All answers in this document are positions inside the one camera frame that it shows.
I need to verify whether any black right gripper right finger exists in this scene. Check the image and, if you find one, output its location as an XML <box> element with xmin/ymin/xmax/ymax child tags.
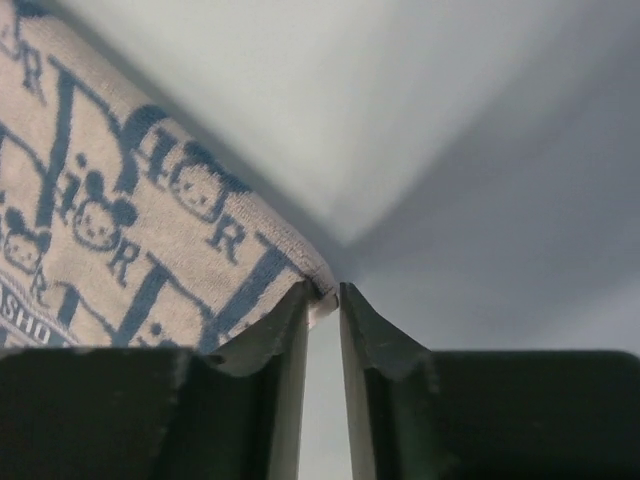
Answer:
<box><xmin>340</xmin><ymin>283</ymin><xmax>639</xmax><ymax>479</ymax></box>

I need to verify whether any blue white patterned towel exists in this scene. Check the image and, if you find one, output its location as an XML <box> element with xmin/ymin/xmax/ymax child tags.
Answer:
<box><xmin>1</xmin><ymin>1</ymin><xmax>337</xmax><ymax>352</ymax></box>

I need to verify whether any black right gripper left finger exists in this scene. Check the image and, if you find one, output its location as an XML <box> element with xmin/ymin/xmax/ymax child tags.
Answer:
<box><xmin>1</xmin><ymin>282</ymin><xmax>311</xmax><ymax>479</ymax></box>

